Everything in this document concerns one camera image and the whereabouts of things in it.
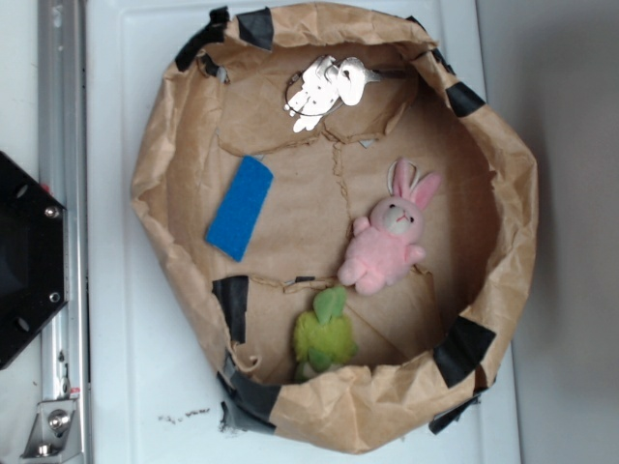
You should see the brown paper bag bin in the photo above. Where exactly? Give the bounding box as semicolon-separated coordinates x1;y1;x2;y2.
132;3;538;453

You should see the aluminium rail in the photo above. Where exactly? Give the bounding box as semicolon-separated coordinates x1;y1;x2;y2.
38;1;93;463

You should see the pink plush bunny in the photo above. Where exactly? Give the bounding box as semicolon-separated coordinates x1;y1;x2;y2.
338;159;441;296

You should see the green plush toy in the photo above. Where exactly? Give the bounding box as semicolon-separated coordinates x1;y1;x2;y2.
293;286;358;383

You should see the metal corner bracket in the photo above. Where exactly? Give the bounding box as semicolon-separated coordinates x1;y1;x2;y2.
19;399;81;463

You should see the silver key bunch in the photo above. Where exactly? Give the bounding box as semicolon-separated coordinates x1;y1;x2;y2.
283;55;407;133

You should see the blue felt rectangle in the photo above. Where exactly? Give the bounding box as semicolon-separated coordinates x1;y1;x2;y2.
205;157;274;262

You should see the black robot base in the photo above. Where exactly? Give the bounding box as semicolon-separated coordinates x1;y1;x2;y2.
1;154;67;369

